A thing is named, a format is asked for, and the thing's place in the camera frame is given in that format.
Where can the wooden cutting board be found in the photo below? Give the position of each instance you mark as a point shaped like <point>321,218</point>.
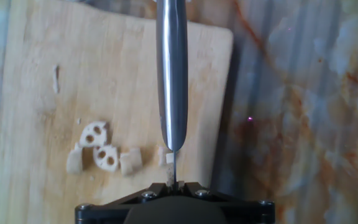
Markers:
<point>104,62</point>

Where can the orange marble pattern mat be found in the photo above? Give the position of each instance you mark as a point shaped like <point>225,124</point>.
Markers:
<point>306,109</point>

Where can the thin pale peel sliver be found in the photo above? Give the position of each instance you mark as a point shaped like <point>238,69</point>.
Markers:
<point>55,79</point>

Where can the steel kitchen cleaver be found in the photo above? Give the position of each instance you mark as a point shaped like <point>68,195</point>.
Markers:
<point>172,77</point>

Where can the thick lotus root slice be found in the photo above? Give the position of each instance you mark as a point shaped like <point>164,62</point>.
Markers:
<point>130,161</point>

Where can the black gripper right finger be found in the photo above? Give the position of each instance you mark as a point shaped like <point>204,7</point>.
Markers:
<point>186,187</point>

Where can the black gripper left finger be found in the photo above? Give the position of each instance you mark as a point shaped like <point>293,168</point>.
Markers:
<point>163,187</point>

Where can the peeled lotus root piece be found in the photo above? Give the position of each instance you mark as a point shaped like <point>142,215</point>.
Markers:
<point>163,155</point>

